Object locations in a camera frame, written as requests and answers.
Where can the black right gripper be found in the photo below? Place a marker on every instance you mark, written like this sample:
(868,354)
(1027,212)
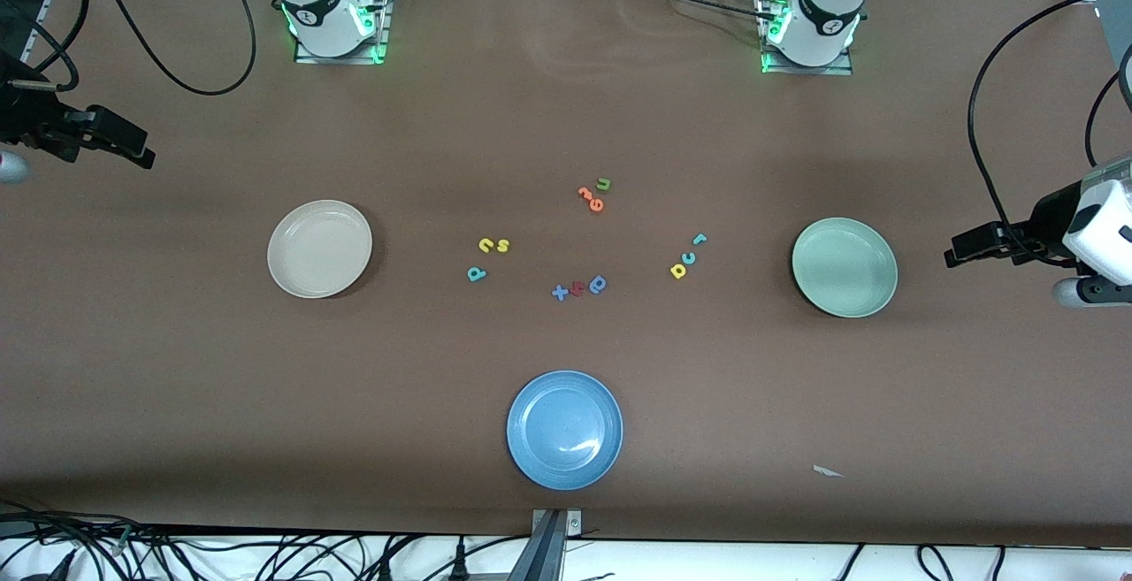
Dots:
(26,115)

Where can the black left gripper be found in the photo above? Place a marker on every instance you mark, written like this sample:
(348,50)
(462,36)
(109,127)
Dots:
(1046,220)

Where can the teal foam letter p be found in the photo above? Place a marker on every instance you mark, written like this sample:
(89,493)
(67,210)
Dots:
(475,276)

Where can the green round plate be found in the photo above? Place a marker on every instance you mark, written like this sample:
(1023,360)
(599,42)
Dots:
(845,267)

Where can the beige round plate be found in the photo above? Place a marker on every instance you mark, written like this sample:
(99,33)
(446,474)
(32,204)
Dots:
(319,249)

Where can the white paper scrap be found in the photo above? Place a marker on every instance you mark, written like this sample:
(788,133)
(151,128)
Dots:
(824,471)

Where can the blue foam letter a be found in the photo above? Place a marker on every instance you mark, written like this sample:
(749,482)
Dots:
(592,288)

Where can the large table cover sheet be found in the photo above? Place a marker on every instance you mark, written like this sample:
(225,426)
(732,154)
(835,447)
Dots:
(566,103)

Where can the blue round plate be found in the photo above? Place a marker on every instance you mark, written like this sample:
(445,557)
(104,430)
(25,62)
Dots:
(564,431)

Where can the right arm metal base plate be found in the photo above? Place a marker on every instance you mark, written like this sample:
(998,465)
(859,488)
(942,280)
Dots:
(340,60)

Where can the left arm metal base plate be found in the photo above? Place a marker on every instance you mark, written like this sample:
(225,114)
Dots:
(800,71)

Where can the metal table bracket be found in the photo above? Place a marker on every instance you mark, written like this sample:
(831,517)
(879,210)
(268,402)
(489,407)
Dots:
(553,546)

